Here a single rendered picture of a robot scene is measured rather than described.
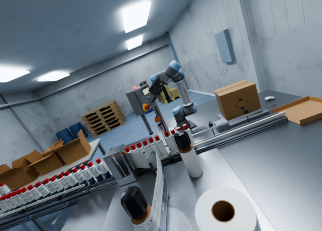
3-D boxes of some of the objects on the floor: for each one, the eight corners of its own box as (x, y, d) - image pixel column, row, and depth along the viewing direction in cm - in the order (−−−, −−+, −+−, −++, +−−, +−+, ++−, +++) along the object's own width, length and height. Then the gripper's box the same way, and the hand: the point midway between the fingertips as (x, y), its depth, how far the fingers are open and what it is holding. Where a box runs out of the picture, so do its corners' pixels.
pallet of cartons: (174, 94, 765) (169, 81, 746) (182, 97, 648) (176, 81, 629) (159, 101, 757) (153, 88, 739) (164, 105, 641) (157, 90, 622)
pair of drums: (68, 144, 701) (59, 130, 681) (89, 133, 710) (81, 120, 690) (62, 150, 640) (52, 135, 620) (85, 139, 649) (76, 124, 629)
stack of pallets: (93, 138, 607) (79, 117, 581) (98, 130, 704) (87, 111, 678) (124, 124, 616) (113, 102, 590) (126, 118, 714) (116, 99, 687)
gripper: (158, 76, 107) (141, 99, 111) (157, 77, 98) (139, 102, 103) (167, 84, 108) (150, 106, 113) (168, 85, 100) (149, 109, 104)
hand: (149, 105), depth 108 cm, fingers closed
